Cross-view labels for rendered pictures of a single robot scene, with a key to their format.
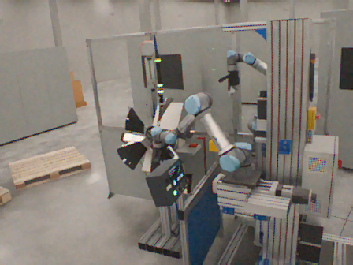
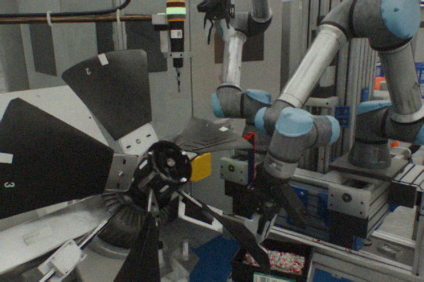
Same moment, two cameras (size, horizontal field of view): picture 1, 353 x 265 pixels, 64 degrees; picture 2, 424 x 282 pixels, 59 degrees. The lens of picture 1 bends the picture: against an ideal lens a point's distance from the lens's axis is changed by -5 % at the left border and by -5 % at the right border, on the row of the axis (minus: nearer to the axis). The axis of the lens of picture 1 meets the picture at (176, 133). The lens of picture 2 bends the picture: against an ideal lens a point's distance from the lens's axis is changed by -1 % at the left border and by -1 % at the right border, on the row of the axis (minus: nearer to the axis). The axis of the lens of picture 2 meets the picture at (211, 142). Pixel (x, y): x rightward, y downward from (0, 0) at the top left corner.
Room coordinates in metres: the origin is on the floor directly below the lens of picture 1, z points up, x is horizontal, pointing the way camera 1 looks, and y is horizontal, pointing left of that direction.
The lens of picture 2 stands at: (2.13, 0.99, 1.49)
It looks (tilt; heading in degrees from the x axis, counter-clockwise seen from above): 15 degrees down; 281
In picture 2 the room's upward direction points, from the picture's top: 1 degrees counter-clockwise
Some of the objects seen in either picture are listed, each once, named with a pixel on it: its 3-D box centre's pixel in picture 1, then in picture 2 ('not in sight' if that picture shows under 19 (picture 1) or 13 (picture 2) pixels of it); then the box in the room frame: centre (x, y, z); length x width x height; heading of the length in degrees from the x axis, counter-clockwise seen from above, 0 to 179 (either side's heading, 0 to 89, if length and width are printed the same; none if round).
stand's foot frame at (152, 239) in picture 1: (171, 232); not in sight; (2.63, 0.14, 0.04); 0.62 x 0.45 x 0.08; 154
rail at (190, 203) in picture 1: (203, 184); (277, 241); (2.14, -0.18, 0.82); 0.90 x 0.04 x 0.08; 154
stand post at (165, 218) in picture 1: (164, 202); not in sight; (2.54, 0.18, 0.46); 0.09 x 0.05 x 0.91; 64
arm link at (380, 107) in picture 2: (242, 153); (375, 118); (1.81, -0.42, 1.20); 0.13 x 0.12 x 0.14; 140
